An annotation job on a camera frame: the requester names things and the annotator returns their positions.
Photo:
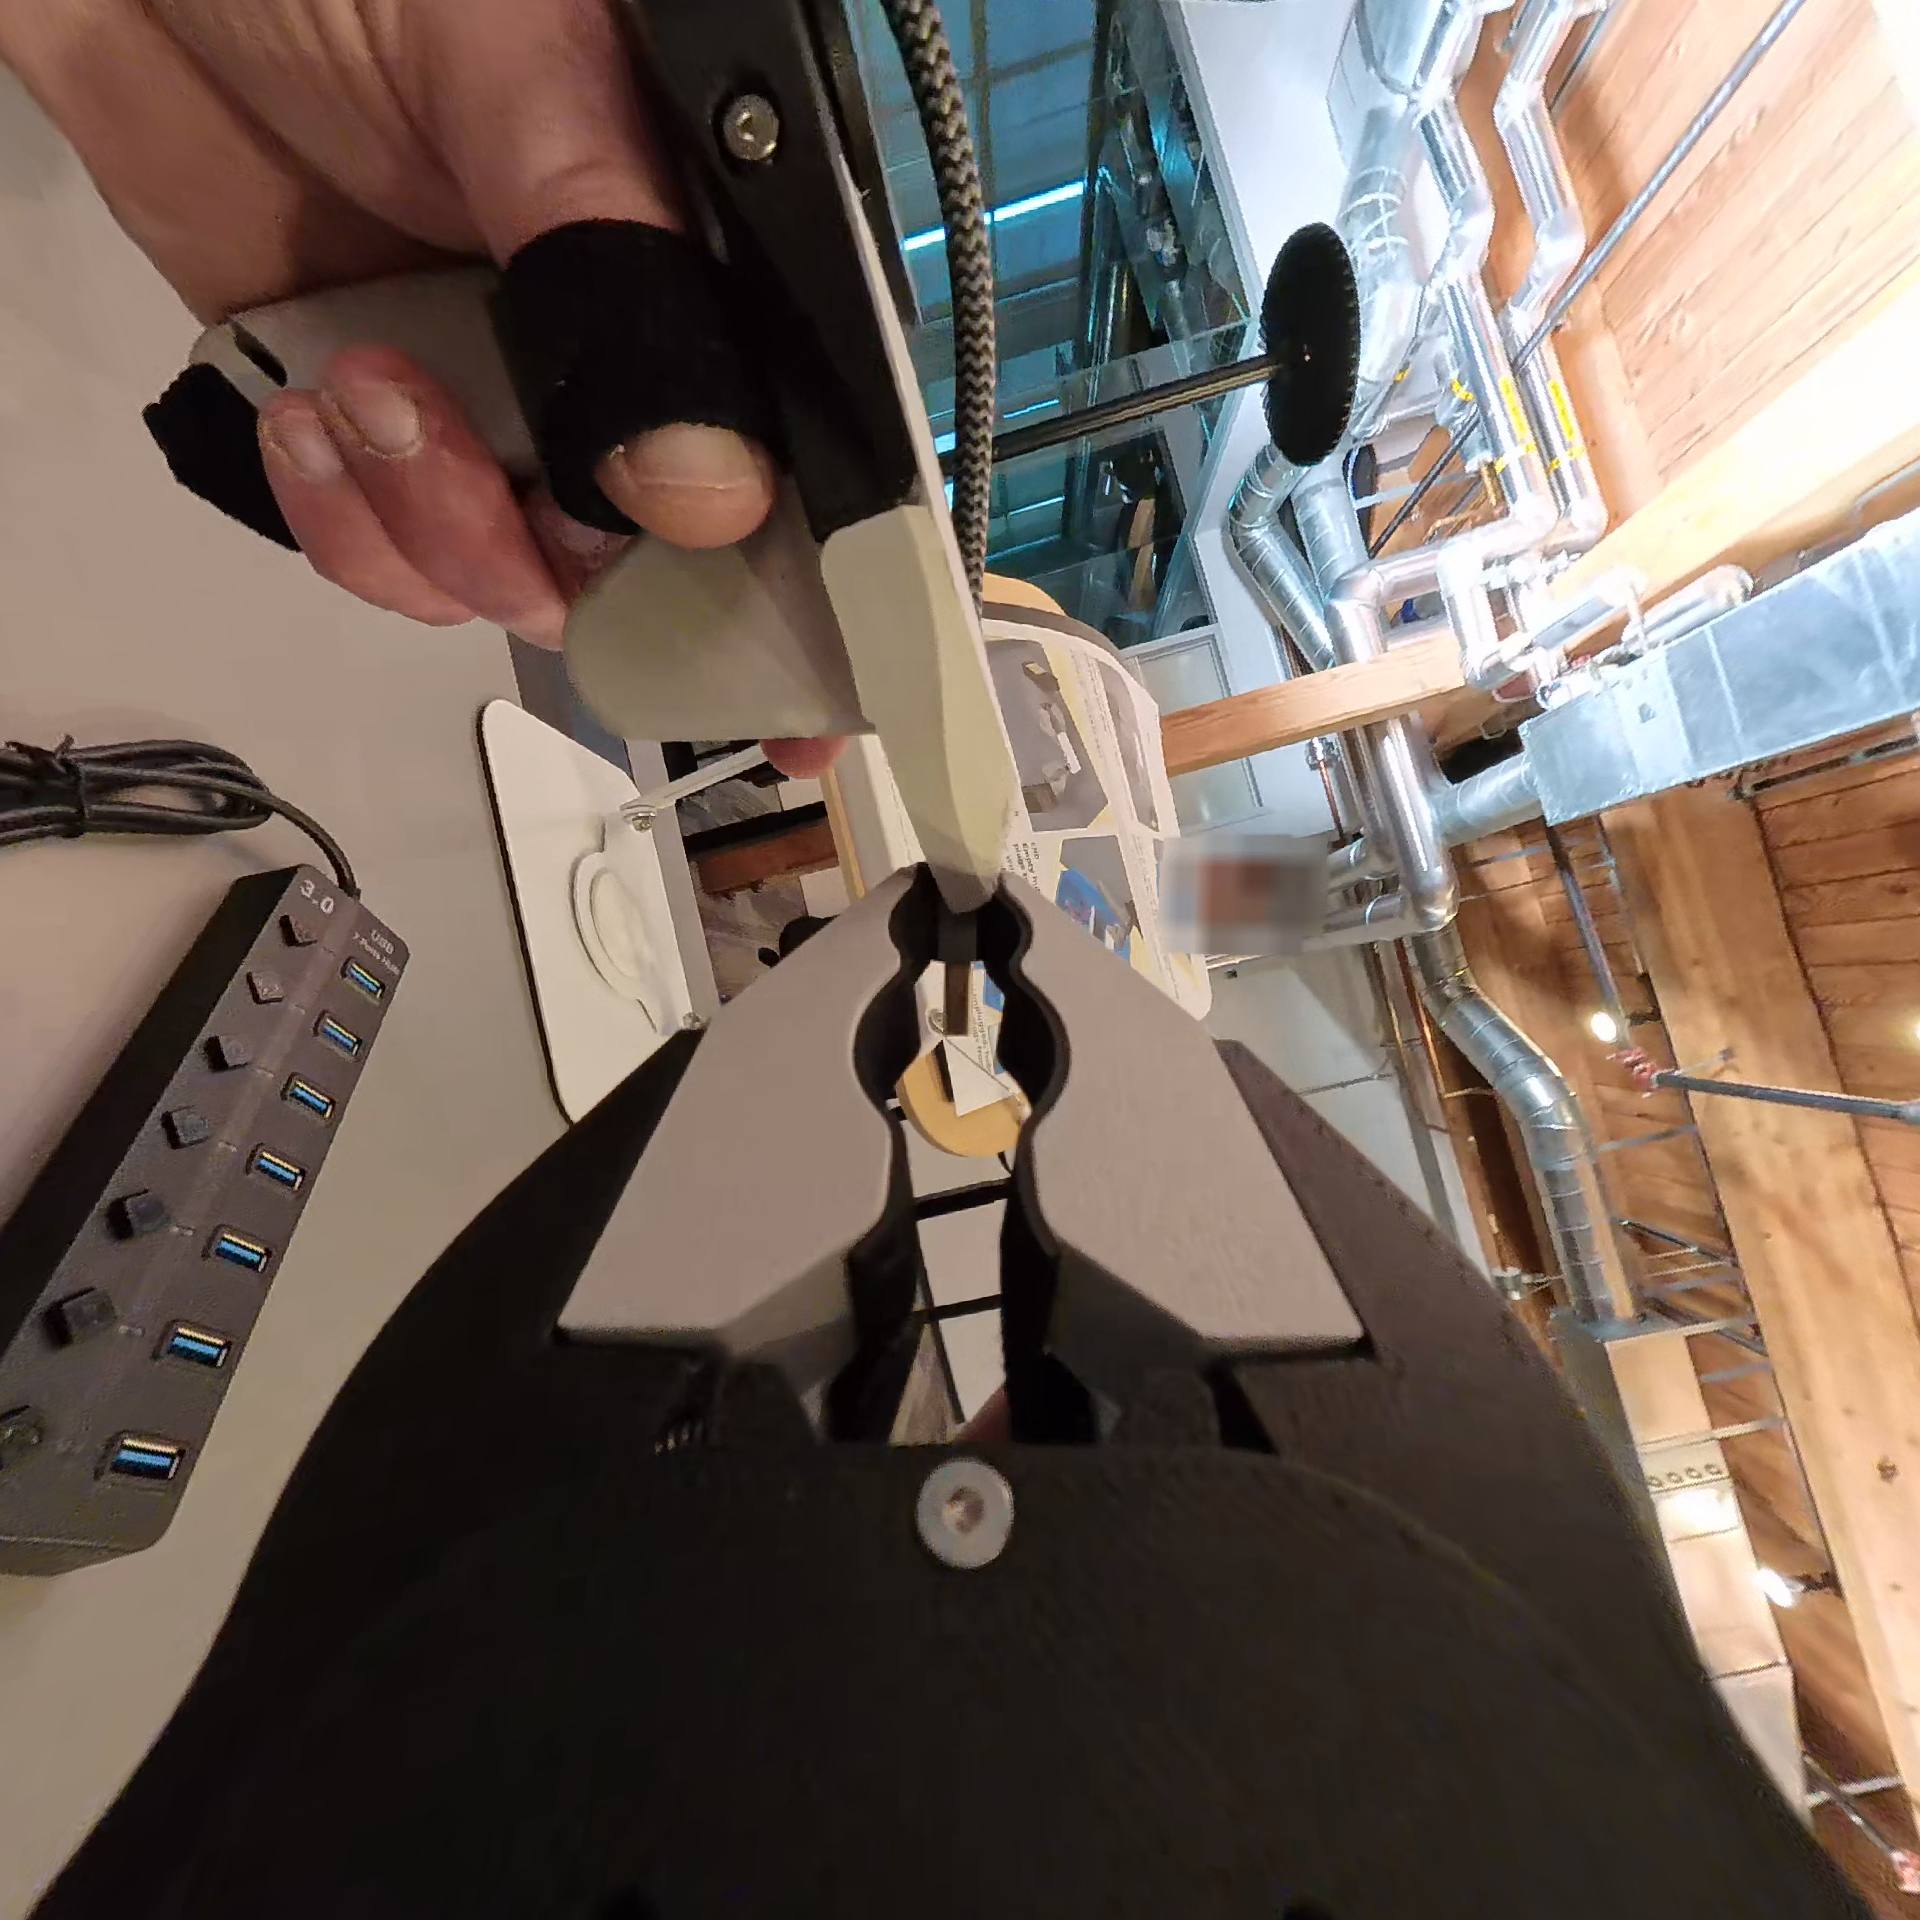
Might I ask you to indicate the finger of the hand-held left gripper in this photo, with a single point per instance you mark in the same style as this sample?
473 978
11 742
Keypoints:
930 706

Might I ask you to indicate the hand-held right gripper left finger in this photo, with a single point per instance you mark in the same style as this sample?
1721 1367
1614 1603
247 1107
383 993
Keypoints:
749 1200

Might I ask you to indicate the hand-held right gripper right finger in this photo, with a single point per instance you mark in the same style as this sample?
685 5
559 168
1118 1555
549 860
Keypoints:
1173 1200

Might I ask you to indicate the black usb hub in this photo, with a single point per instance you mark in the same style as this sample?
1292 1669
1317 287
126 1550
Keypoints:
147 1348

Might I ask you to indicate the person's left hand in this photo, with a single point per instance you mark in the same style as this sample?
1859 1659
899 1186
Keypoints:
371 118

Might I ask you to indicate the instruction sheet on board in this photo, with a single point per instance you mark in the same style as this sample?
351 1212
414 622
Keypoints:
961 1122

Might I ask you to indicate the white stand base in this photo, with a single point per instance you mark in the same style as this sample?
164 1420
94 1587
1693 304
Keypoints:
541 900

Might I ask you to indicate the black pole with disc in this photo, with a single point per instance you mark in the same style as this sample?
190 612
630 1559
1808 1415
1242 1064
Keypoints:
1309 345

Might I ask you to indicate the silver round duct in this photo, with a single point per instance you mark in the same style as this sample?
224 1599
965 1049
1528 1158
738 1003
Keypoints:
1407 811

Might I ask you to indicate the silver rectangular duct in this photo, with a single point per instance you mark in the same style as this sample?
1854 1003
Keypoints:
1725 676

